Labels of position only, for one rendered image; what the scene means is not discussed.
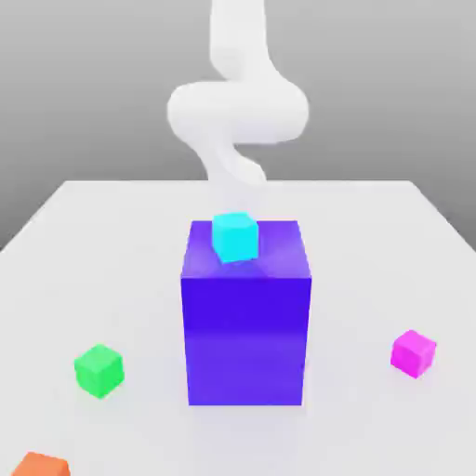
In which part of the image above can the small cyan cube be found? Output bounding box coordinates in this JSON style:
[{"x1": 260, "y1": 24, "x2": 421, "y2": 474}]
[{"x1": 212, "y1": 211, "x2": 260, "y2": 264}]

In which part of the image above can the small green cube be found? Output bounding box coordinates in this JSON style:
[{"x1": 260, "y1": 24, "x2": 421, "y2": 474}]
[{"x1": 73, "y1": 343, "x2": 126, "y2": 400}]

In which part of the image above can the small orange cube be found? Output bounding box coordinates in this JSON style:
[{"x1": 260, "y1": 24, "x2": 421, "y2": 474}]
[{"x1": 10, "y1": 451, "x2": 72, "y2": 476}]

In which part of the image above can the small magenta cube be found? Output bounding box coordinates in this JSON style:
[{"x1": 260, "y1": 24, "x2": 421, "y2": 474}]
[{"x1": 390, "y1": 328, "x2": 438, "y2": 379}]

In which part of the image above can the large purple box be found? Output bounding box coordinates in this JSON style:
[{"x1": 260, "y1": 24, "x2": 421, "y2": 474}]
[{"x1": 179, "y1": 219, "x2": 312, "y2": 407}]

